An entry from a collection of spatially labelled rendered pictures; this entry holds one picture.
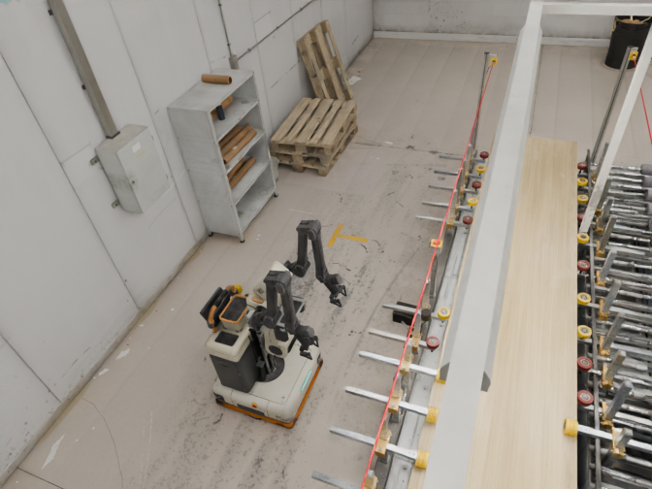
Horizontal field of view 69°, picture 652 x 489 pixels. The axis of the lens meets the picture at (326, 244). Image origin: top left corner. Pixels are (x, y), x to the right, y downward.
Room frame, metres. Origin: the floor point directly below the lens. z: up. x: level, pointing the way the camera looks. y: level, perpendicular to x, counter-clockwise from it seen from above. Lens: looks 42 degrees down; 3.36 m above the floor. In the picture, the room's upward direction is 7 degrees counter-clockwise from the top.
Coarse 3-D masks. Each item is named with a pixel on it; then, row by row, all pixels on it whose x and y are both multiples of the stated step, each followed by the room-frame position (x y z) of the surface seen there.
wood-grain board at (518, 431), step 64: (576, 192) 3.03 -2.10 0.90; (512, 256) 2.39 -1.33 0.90; (576, 256) 2.32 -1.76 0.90; (448, 320) 1.89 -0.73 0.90; (512, 320) 1.83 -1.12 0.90; (576, 320) 1.77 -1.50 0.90; (512, 384) 1.39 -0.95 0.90; (576, 384) 1.35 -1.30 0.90; (512, 448) 1.04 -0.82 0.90; (576, 448) 1.00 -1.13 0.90
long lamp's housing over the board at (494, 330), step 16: (512, 64) 2.33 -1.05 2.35; (512, 80) 2.09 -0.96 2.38; (528, 96) 1.91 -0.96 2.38; (528, 112) 1.80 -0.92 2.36; (496, 144) 1.58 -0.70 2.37; (512, 192) 1.25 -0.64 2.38; (480, 208) 1.21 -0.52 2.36; (512, 208) 1.18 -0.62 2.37; (480, 224) 1.10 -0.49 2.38; (512, 224) 1.12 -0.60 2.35; (464, 272) 0.94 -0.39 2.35; (464, 288) 0.86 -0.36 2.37; (496, 304) 0.79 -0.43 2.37; (496, 320) 0.75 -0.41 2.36; (448, 336) 0.73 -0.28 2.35; (496, 336) 0.71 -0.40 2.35; (448, 352) 0.66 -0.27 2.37; (448, 368) 0.63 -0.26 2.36
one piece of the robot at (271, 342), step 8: (248, 296) 1.99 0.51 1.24; (256, 296) 1.99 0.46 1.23; (248, 304) 1.96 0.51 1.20; (256, 304) 1.93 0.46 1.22; (264, 304) 1.92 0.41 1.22; (280, 304) 2.04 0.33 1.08; (264, 336) 1.98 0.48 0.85; (272, 336) 1.94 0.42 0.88; (288, 336) 1.99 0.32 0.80; (272, 344) 1.95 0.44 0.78; (280, 344) 1.93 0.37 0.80; (288, 344) 1.95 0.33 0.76; (272, 352) 1.96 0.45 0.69; (280, 352) 1.92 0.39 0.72
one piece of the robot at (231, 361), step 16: (240, 288) 2.39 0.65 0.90; (224, 336) 2.05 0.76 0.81; (240, 336) 2.03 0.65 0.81; (256, 336) 2.07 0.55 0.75; (224, 352) 1.93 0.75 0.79; (240, 352) 1.94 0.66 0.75; (256, 352) 2.06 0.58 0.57; (224, 368) 1.95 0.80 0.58; (240, 368) 1.91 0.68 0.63; (256, 368) 2.04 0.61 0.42; (272, 368) 2.12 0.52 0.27; (224, 384) 1.98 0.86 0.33; (240, 384) 1.92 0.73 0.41
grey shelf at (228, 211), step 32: (192, 96) 4.31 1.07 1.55; (224, 96) 4.23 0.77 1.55; (256, 96) 4.77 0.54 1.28; (192, 128) 4.05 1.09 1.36; (224, 128) 4.18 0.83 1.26; (256, 128) 4.80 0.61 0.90; (192, 160) 4.10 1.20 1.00; (256, 160) 4.77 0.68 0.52; (224, 192) 3.98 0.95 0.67; (256, 192) 4.68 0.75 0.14; (224, 224) 4.03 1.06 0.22
